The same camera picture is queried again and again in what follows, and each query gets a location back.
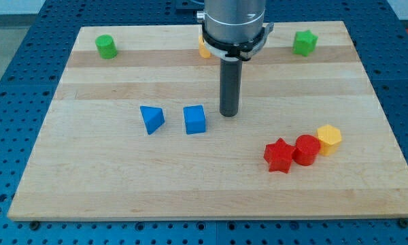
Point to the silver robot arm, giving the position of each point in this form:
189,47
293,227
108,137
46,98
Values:
232,21

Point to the yellow heart block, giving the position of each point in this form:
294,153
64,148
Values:
203,51

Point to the red star block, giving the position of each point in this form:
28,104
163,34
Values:
279,156

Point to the green star block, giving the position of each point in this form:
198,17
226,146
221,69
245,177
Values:
304,43

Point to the blue cube block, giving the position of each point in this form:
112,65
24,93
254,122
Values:
194,118

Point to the blue triangle block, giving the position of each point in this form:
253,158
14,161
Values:
153,118

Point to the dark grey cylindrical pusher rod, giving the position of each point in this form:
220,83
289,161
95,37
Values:
230,84

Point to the wooden board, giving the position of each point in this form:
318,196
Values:
94,161

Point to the red cylinder block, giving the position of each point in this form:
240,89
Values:
307,149

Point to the green cylinder block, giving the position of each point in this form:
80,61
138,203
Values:
106,46

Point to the yellow hexagon block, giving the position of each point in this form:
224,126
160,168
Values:
330,139

